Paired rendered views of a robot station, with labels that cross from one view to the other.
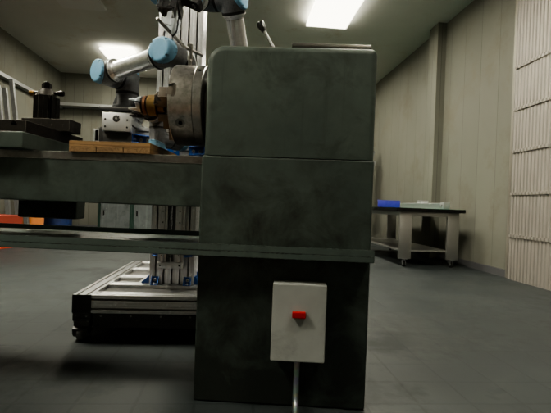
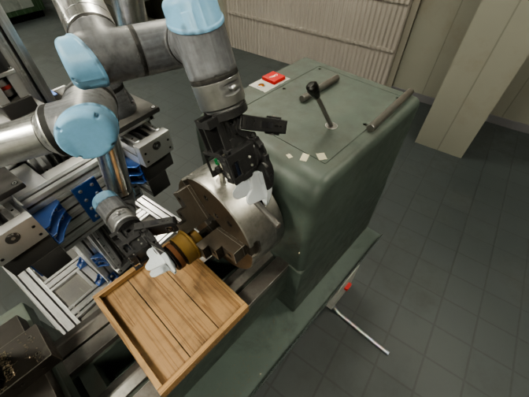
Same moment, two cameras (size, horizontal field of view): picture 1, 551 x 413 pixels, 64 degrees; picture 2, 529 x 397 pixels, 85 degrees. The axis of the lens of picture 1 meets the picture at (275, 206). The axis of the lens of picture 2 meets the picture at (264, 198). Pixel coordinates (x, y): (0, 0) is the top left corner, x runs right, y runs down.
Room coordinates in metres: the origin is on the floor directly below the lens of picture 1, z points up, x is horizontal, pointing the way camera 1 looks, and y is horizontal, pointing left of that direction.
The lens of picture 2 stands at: (1.36, 0.68, 1.74)
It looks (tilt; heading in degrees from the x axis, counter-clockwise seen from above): 48 degrees down; 311
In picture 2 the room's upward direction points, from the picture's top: straight up
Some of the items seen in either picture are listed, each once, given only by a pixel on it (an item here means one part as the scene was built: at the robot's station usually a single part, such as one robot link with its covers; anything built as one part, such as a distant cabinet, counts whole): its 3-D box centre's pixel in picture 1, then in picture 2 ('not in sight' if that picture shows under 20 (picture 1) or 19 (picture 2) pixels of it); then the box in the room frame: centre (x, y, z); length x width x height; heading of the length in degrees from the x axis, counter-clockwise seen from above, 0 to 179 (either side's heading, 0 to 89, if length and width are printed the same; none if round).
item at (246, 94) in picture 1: (290, 115); (305, 153); (1.79, -0.05, 1.06); 0.59 x 0.48 x 0.39; 87
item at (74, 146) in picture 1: (128, 152); (171, 303); (1.80, 0.60, 0.89); 0.36 x 0.30 x 0.04; 177
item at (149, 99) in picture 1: (153, 105); (185, 247); (1.79, 0.50, 1.08); 0.09 x 0.09 x 0.09; 88
